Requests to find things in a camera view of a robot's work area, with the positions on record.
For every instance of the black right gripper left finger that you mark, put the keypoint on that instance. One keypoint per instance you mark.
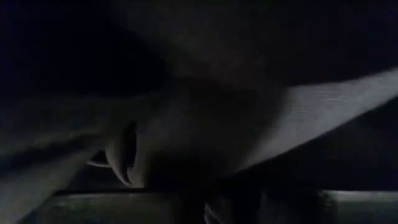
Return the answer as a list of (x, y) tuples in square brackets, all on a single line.
[(196, 199)]

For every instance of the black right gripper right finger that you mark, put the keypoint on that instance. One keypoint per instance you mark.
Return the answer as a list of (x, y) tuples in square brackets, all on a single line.
[(248, 202)]

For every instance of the white garment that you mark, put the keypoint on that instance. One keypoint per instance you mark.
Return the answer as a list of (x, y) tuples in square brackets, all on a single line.
[(311, 118)]

